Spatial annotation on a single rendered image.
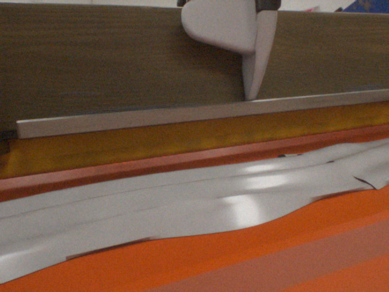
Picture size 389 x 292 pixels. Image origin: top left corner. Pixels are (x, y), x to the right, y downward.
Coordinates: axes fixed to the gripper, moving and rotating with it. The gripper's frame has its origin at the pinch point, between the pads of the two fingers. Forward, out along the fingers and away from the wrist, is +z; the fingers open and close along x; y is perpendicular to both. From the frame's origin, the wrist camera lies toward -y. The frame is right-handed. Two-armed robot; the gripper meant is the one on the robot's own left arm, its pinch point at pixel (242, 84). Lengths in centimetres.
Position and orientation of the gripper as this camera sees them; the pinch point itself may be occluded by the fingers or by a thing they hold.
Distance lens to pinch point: 21.0
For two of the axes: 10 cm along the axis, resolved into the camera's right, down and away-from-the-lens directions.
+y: -9.5, 1.3, -2.9
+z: 0.9, 9.8, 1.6
